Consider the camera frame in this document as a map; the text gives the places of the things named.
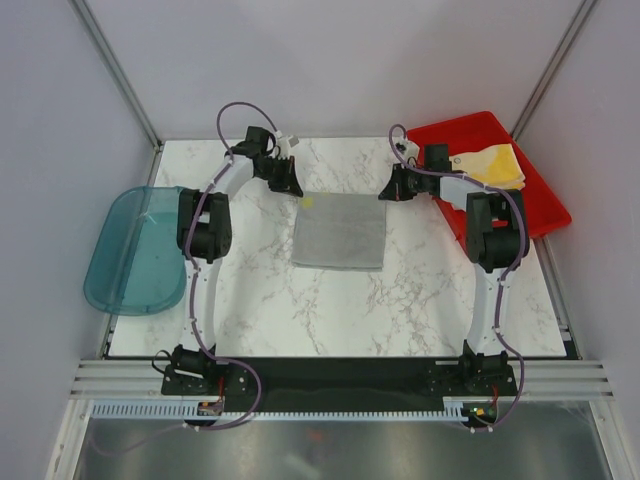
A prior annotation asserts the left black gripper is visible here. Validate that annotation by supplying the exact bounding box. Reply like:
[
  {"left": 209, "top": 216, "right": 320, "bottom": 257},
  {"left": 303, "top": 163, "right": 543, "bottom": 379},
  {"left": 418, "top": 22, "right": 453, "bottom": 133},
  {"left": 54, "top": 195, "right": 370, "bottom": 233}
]
[{"left": 255, "top": 156, "right": 302, "bottom": 199}]

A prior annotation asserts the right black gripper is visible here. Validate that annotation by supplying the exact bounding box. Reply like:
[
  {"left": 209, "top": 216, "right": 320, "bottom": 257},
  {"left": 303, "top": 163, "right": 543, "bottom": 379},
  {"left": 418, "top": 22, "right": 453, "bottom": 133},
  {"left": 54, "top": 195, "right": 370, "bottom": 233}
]
[{"left": 380, "top": 163, "right": 431, "bottom": 202}]

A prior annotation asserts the grey green towel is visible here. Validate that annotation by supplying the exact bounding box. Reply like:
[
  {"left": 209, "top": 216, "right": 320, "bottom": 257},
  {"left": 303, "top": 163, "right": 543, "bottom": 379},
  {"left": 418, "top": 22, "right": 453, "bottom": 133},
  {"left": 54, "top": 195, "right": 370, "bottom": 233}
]
[{"left": 291, "top": 192, "right": 386, "bottom": 271}]

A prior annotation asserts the yellow towel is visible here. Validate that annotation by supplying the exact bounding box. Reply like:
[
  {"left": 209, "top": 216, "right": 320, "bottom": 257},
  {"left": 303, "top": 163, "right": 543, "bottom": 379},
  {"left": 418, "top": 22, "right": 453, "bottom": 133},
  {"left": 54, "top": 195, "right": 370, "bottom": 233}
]
[{"left": 449, "top": 144, "right": 526, "bottom": 190}]

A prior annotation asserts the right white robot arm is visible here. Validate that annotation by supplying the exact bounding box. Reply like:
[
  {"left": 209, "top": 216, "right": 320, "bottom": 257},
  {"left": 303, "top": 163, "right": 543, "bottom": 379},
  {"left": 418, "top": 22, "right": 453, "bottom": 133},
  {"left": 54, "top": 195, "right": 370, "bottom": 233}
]
[{"left": 379, "top": 139, "right": 530, "bottom": 356}]

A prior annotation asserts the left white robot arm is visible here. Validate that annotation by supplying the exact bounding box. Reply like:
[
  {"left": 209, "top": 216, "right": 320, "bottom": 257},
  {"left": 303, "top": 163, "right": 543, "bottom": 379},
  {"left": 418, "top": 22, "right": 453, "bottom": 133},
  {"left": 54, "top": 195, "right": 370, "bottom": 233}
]
[{"left": 176, "top": 126, "right": 303, "bottom": 355}]

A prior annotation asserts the red plastic tray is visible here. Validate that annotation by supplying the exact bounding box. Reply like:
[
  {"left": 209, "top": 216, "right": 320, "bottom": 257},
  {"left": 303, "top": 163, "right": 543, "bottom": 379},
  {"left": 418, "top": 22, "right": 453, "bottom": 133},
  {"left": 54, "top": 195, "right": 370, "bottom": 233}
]
[{"left": 408, "top": 111, "right": 571, "bottom": 238}]

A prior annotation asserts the teal plastic basket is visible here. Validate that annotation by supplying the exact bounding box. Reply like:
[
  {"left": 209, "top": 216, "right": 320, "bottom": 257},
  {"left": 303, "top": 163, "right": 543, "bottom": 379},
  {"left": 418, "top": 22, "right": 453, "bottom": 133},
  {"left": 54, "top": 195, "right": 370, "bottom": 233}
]
[{"left": 83, "top": 186, "right": 186, "bottom": 316}]

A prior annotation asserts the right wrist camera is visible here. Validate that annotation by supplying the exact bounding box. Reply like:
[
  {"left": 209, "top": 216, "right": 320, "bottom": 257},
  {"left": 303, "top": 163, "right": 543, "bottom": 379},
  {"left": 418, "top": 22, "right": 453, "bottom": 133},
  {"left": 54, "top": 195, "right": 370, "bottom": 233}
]
[{"left": 393, "top": 139, "right": 420, "bottom": 166}]

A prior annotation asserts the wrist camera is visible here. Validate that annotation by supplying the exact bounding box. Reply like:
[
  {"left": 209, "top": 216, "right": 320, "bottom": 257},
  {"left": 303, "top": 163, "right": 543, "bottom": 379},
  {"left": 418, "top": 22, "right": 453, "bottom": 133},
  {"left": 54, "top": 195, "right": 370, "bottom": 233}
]
[
  {"left": 274, "top": 131, "right": 299, "bottom": 159},
  {"left": 393, "top": 139, "right": 420, "bottom": 166}
]

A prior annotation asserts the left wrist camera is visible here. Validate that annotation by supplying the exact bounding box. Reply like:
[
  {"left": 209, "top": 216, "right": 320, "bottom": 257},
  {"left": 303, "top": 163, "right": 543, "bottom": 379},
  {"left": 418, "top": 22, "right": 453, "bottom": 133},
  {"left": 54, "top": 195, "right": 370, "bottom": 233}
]
[{"left": 274, "top": 131, "right": 299, "bottom": 159}]

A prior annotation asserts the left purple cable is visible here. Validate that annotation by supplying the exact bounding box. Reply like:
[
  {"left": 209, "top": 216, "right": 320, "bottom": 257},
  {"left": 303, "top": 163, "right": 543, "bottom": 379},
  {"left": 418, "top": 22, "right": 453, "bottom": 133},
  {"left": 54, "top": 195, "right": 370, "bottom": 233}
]
[{"left": 180, "top": 101, "right": 284, "bottom": 359}]

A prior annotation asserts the purple cable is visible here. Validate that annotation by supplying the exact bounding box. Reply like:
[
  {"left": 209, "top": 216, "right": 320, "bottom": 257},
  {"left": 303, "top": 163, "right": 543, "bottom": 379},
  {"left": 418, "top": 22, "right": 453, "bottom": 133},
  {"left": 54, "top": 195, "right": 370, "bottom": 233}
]
[
  {"left": 180, "top": 101, "right": 284, "bottom": 359},
  {"left": 388, "top": 123, "right": 530, "bottom": 359}
]

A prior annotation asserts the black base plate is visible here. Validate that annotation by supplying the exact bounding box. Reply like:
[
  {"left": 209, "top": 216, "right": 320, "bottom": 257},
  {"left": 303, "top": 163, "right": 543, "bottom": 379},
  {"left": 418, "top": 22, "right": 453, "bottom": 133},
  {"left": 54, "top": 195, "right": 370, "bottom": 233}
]
[{"left": 161, "top": 351, "right": 517, "bottom": 412}]

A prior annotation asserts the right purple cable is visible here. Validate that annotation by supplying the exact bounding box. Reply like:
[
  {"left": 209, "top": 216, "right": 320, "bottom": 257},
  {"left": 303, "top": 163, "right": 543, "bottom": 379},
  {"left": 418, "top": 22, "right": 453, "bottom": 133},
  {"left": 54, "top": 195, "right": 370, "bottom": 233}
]
[{"left": 388, "top": 123, "right": 530, "bottom": 359}]

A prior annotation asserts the grey slotted cable duct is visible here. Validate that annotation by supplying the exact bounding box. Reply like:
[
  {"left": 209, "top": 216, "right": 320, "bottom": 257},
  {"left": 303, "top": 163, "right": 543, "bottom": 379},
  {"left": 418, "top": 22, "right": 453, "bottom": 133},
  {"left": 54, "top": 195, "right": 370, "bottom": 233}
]
[{"left": 90, "top": 397, "right": 498, "bottom": 422}]

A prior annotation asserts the left aluminium frame post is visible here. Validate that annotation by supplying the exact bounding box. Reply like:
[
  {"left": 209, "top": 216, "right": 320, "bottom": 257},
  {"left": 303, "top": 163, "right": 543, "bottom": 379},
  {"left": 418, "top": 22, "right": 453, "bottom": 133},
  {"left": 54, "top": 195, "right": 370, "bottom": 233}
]
[{"left": 69, "top": 0, "right": 164, "bottom": 150}]

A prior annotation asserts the aluminium frame post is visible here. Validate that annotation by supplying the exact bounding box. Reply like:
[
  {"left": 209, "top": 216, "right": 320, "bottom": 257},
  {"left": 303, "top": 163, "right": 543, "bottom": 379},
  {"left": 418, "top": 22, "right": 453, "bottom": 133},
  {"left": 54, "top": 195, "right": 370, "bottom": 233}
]
[
  {"left": 69, "top": 0, "right": 164, "bottom": 150},
  {"left": 511, "top": 0, "right": 600, "bottom": 141}
]

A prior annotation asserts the right aluminium frame post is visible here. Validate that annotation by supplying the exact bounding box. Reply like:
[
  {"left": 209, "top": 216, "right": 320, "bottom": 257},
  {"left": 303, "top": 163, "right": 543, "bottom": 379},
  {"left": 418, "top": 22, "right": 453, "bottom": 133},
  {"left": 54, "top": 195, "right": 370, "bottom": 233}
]
[{"left": 511, "top": 0, "right": 600, "bottom": 141}]

